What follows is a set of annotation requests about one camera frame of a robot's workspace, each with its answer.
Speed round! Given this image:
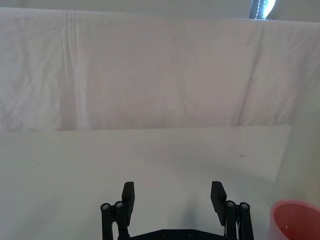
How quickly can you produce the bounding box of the white curtain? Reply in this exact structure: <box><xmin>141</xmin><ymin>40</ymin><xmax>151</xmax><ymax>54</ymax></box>
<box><xmin>0</xmin><ymin>0</ymin><xmax>320</xmax><ymax>132</ymax></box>

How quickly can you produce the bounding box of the pink plastic cup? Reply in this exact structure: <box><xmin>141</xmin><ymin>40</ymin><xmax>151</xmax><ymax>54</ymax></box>
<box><xmin>269</xmin><ymin>199</ymin><xmax>320</xmax><ymax>240</ymax></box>

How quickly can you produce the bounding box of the white table cloth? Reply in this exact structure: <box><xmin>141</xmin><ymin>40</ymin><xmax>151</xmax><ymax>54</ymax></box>
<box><xmin>0</xmin><ymin>124</ymin><xmax>320</xmax><ymax>240</ymax></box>

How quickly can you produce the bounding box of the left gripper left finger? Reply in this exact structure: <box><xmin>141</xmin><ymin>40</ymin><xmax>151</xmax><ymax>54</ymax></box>
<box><xmin>100</xmin><ymin>181</ymin><xmax>136</xmax><ymax>240</ymax></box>

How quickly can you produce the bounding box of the cream vacuum bottle steel neck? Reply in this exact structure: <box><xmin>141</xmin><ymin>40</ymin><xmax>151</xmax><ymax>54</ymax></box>
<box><xmin>271</xmin><ymin>82</ymin><xmax>320</xmax><ymax>205</ymax></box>

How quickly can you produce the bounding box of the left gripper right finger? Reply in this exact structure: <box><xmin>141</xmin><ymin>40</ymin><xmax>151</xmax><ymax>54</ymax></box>
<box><xmin>210</xmin><ymin>180</ymin><xmax>255</xmax><ymax>240</ymax></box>

